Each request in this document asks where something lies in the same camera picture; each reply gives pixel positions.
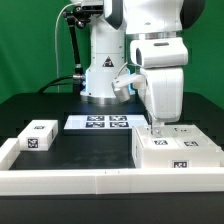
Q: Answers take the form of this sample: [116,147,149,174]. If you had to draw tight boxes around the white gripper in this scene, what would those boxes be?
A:
[130,37,188,138]

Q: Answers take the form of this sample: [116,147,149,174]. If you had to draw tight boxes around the white cabinet box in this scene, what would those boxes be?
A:
[132,126,224,168]

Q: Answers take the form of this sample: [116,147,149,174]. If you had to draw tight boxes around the white small panel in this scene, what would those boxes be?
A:
[167,125,218,149]
[138,127,180,150]

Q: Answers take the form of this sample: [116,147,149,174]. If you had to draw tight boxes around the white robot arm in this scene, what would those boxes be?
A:
[70,0,205,137]

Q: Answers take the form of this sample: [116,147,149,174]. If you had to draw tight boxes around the white flat tagged panel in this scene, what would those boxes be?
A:
[64,115,147,134]

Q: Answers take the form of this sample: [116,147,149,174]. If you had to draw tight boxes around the white small tagged box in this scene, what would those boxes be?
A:
[18,120,58,151]

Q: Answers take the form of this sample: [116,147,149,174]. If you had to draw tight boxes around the white U-shaped frame fence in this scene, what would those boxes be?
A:
[0,138,224,196]

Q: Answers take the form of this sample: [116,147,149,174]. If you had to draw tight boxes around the black base cable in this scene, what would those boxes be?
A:
[37,75,75,94]

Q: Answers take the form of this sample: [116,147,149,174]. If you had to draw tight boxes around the white thin cable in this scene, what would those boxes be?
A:
[54,2,83,94]

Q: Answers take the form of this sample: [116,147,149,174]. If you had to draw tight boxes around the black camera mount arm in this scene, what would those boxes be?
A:
[63,10,85,94]

